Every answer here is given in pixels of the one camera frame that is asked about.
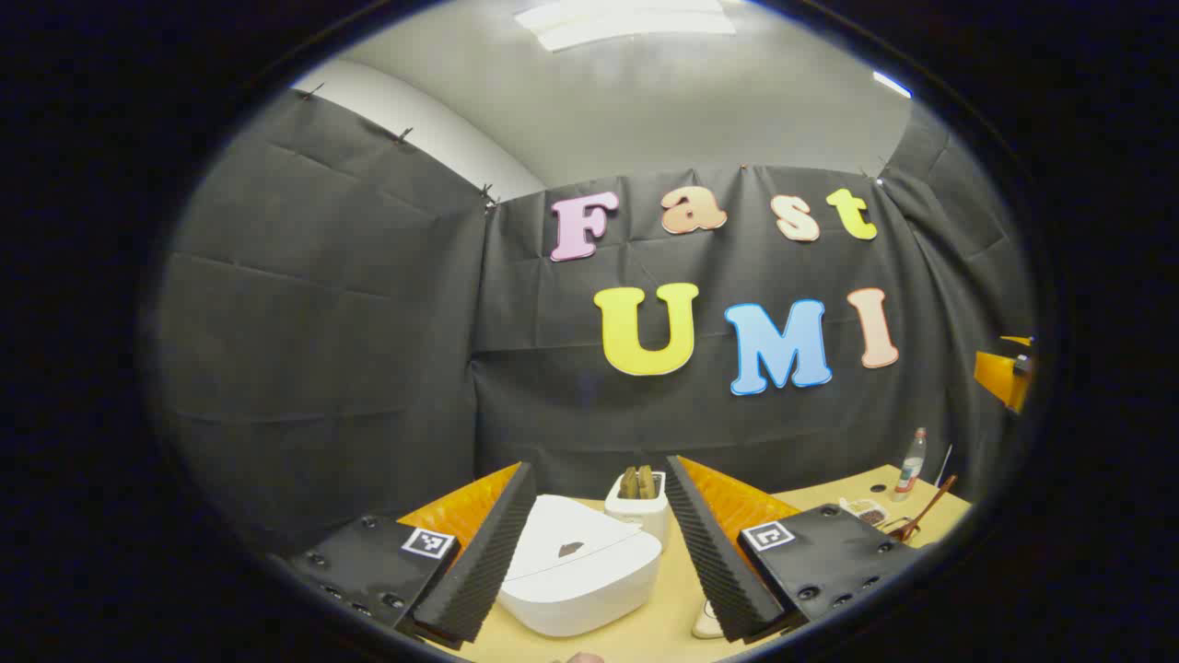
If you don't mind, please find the clear plastic bottle red label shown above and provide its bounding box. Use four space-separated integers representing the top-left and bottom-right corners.
892 426 928 503

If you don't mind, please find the brown wooden spoon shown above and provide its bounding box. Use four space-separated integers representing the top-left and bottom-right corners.
898 474 959 541

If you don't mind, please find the white toaster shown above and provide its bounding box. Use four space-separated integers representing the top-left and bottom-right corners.
604 470 671 549

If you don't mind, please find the white rice cooker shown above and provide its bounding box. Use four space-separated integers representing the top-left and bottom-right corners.
497 494 664 638

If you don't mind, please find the black backdrop cloth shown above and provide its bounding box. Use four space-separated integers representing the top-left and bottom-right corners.
152 87 1037 563

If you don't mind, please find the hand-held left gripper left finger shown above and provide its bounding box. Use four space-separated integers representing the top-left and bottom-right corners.
267 460 538 650

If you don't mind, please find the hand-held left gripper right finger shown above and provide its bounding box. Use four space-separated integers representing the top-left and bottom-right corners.
665 454 922 646

